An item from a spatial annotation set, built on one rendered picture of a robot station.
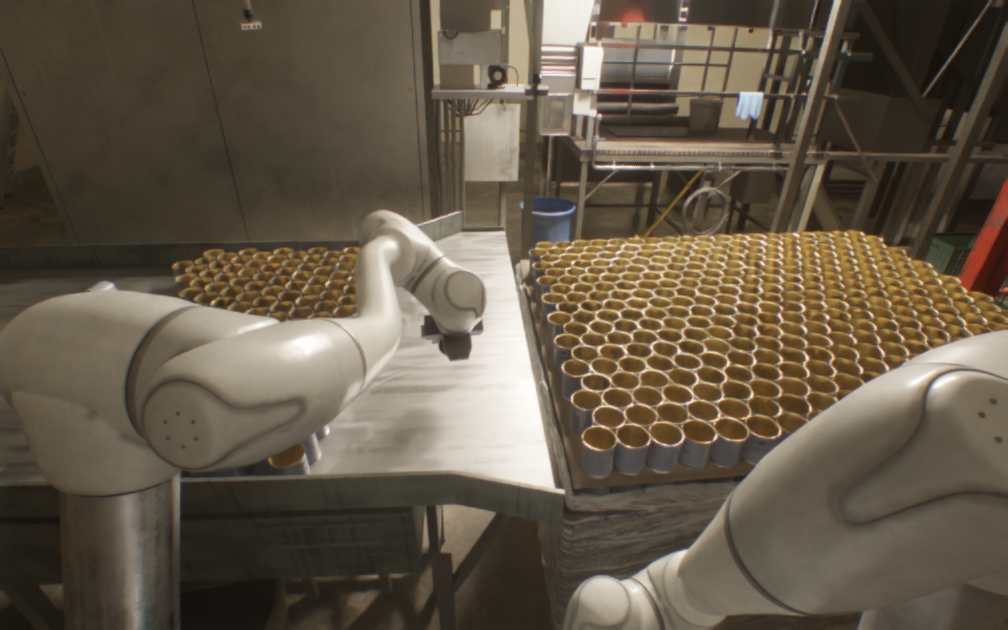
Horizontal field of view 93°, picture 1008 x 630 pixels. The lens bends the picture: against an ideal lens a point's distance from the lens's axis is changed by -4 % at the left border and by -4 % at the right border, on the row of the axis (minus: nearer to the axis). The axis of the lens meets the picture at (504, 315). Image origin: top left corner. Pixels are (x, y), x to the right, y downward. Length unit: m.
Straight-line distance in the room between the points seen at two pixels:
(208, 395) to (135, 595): 0.28
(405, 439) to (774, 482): 0.93
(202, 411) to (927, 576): 0.45
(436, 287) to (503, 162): 2.92
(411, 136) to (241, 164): 1.13
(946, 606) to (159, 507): 0.69
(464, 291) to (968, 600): 0.72
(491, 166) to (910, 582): 3.61
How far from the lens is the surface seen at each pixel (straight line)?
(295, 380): 0.44
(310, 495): 1.08
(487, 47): 3.23
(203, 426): 0.42
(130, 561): 0.63
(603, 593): 0.79
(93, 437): 0.54
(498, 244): 2.17
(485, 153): 3.77
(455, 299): 0.89
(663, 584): 0.85
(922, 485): 0.32
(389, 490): 1.04
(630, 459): 1.07
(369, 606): 2.22
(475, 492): 1.02
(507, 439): 1.17
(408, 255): 0.92
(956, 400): 0.32
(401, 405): 1.28
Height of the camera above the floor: 1.89
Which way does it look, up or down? 30 degrees down
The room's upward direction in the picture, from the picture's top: 1 degrees clockwise
